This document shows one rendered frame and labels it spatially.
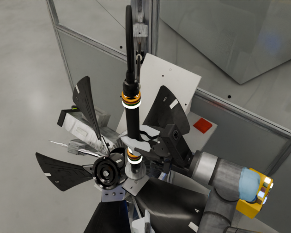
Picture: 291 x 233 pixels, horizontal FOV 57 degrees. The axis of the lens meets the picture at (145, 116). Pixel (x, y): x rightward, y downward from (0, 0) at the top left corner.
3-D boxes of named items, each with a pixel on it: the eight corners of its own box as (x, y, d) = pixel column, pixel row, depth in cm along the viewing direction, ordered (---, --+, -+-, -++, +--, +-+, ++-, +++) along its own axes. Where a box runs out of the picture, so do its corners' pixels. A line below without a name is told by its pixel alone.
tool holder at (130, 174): (125, 156, 93) (124, 140, 85) (146, 156, 93) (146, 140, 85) (124, 180, 87) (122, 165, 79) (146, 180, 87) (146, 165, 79)
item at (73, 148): (71, 150, 120) (72, 142, 119) (81, 154, 117) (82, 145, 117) (67, 151, 118) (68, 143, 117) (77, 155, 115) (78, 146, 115)
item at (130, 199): (130, 207, 123) (131, 193, 122) (141, 212, 121) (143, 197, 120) (120, 214, 116) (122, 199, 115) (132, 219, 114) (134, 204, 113)
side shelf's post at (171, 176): (168, 185, 222) (178, 123, 157) (172, 187, 220) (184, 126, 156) (166, 189, 220) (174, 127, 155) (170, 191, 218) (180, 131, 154)
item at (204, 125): (201, 118, 156) (202, 116, 155) (212, 125, 152) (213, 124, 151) (192, 125, 153) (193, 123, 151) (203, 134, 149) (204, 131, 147)
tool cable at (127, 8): (136, 50, 118) (132, -79, 81) (142, 50, 118) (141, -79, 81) (130, 160, 83) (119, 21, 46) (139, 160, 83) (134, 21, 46)
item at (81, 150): (112, 162, 110) (50, 142, 125) (113, 156, 110) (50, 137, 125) (110, 163, 108) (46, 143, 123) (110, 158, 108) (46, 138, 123)
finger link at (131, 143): (118, 155, 75) (149, 163, 74) (116, 143, 71) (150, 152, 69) (122, 145, 77) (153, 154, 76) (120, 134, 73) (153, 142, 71)
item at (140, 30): (132, 38, 128) (132, 21, 122) (147, 38, 128) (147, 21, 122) (131, 51, 122) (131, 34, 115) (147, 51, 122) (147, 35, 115)
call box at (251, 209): (243, 178, 120) (250, 166, 112) (265, 190, 117) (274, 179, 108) (227, 206, 112) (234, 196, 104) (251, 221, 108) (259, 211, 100)
